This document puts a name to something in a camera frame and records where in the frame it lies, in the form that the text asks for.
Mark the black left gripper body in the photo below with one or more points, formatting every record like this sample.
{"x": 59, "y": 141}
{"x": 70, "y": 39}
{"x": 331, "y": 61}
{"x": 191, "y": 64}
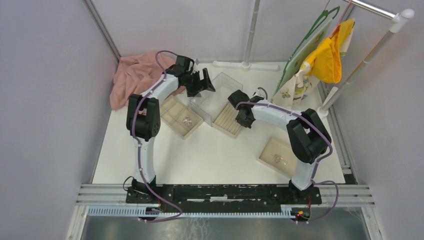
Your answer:
{"x": 193, "y": 84}

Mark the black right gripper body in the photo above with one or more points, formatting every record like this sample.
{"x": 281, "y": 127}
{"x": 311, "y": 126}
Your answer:
{"x": 246, "y": 122}

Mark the beige ring roll tray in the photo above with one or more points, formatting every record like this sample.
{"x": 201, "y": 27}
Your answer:
{"x": 226, "y": 121}

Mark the clear acrylic box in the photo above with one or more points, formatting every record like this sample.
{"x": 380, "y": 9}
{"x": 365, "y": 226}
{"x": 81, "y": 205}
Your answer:
{"x": 209, "y": 105}

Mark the beige compartment tray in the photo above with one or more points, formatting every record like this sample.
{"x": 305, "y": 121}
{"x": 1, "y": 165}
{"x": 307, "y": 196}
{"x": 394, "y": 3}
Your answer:
{"x": 179, "y": 117}

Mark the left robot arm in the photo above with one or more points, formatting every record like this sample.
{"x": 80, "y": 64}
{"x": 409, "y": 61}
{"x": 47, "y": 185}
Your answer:
{"x": 144, "y": 118}

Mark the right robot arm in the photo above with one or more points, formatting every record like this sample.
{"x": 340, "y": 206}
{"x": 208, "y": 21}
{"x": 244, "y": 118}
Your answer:
{"x": 308, "y": 137}

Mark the pink crumpled cloth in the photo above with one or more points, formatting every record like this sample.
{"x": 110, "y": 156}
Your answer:
{"x": 135, "y": 74}

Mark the cream cartoon print garment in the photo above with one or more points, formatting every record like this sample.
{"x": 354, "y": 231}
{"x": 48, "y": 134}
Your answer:
{"x": 296, "y": 89}

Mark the green cartoon print cloth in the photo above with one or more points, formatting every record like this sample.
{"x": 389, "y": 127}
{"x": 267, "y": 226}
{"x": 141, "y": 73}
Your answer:
{"x": 306, "y": 46}

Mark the yellow garment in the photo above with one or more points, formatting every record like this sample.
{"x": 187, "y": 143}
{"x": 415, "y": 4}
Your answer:
{"x": 325, "y": 62}

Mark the green hanger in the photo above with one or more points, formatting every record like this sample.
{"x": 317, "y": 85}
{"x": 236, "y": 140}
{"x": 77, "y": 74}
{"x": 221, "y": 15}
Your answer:
{"x": 326, "y": 15}

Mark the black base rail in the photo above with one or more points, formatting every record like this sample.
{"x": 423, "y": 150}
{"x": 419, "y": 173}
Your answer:
{"x": 221, "y": 198}

